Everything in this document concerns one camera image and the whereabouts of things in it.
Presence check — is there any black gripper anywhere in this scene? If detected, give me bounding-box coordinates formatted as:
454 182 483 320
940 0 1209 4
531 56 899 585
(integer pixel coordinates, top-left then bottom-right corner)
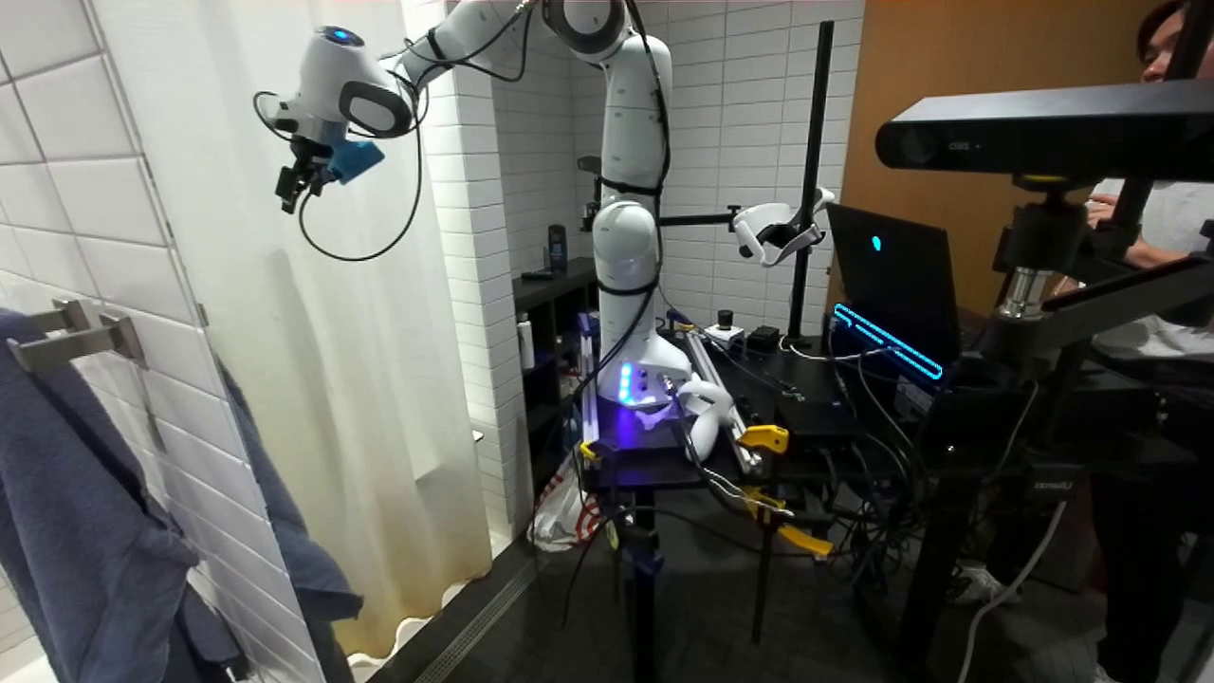
272 136 332 212

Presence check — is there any white shower curtain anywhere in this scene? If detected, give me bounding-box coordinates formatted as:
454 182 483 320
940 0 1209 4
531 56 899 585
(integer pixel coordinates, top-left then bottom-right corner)
96 0 498 651

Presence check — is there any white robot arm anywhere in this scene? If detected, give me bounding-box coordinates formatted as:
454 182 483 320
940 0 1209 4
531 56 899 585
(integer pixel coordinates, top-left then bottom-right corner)
253 0 693 411

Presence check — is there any metal towel hook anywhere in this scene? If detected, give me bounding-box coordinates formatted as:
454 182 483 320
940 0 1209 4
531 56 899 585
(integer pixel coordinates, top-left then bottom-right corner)
0 301 144 374

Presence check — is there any black shelf unit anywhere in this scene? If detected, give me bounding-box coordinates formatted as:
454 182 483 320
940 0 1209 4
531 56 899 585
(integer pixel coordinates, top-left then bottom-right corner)
515 258 595 486

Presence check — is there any white plastic bag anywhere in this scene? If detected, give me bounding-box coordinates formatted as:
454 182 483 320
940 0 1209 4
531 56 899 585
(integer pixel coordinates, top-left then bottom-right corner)
528 456 605 555

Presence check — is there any blue hanging towel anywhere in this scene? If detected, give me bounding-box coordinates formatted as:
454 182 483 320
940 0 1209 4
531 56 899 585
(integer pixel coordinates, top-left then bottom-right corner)
0 306 368 683

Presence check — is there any black vertical pole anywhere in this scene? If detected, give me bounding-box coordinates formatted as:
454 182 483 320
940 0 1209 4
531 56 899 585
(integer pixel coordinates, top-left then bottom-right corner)
786 20 834 338

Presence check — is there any yellow clamp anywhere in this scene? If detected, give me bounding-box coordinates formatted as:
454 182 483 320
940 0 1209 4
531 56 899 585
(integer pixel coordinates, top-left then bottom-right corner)
737 425 789 456

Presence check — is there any person in white shirt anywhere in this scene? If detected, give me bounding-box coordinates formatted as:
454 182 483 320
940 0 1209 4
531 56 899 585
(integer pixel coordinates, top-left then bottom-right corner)
1097 0 1214 360

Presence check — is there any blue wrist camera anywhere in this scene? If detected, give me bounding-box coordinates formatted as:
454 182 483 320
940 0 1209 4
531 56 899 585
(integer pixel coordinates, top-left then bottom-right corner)
326 139 383 182

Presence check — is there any black camera cable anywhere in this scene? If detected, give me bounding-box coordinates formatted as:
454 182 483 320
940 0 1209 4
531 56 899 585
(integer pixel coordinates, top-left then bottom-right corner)
252 88 429 265

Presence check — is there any white camera on pole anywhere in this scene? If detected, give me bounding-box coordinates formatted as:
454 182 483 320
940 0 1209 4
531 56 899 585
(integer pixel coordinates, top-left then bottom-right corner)
731 185 834 271

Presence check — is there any black camera on stand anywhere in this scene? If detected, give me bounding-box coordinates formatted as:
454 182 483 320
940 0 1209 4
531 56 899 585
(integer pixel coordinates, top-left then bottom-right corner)
877 78 1214 182

